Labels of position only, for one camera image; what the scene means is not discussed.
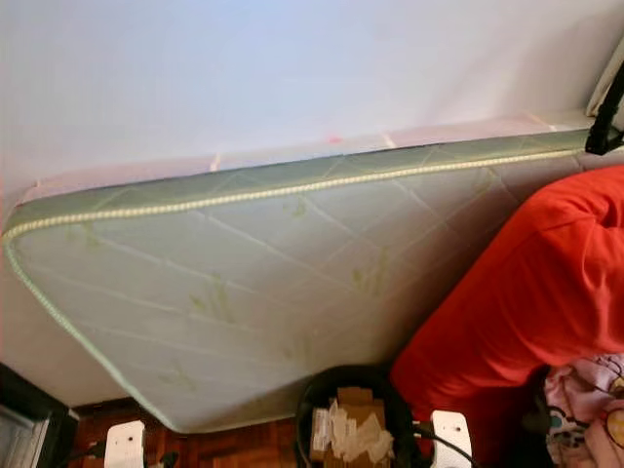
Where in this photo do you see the brown cardboard box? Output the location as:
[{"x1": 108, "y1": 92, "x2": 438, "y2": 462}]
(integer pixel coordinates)
[{"x1": 312, "y1": 387, "x2": 387, "y2": 465}]

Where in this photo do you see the black round waste bin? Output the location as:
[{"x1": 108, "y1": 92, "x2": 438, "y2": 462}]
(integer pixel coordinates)
[{"x1": 295, "y1": 366, "x2": 421, "y2": 468}]

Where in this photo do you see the large red covered mattress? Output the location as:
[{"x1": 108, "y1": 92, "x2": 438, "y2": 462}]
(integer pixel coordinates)
[{"x1": 390, "y1": 164, "x2": 624, "y2": 437}]

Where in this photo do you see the black framed cabinet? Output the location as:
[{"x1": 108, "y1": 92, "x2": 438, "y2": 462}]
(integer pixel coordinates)
[{"x1": 0, "y1": 363, "x2": 80, "y2": 468}]

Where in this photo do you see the green white quilted mattress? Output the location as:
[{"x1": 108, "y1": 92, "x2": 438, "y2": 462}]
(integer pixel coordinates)
[{"x1": 3, "y1": 110, "x2": 624, "y2": 434}]

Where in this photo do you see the crumpled white paper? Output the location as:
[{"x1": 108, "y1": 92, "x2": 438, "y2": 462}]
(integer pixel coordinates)
[{"x1": 327, "y1": 400, "x2": 397, "y2": 468}]

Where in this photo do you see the pink cartoon print blanket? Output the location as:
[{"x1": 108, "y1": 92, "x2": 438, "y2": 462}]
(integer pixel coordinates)
[{"x1": 544, "y1": 353, "x2": 624, "y2": 468}]

